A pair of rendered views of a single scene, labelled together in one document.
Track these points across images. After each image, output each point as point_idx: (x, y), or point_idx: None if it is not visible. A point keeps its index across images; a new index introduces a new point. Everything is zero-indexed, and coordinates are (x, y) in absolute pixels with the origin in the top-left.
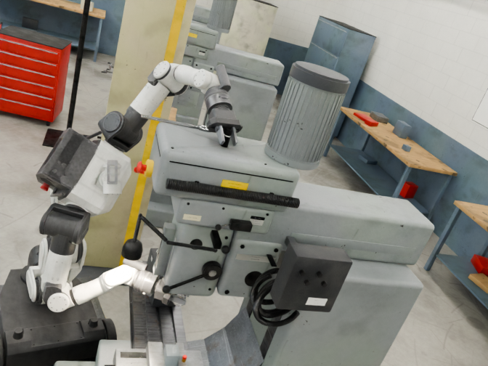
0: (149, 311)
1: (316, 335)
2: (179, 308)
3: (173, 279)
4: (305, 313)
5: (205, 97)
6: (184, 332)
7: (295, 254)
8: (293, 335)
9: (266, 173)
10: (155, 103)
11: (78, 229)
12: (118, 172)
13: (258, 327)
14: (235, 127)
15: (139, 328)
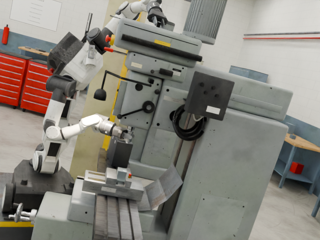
0: (109, 167)
1: (217, 157)
2: (129, 169)
3: (124, 112)
4: (208, 137)
5: (146, 7)
6: (131, 178)
7: (198, 72)
8: (201, 154)
9: (181, 37)
10: None
11: (68, 85)
12: (94, 54)
13: (180, 167)
14: (164, 19)
15: (101, 172)
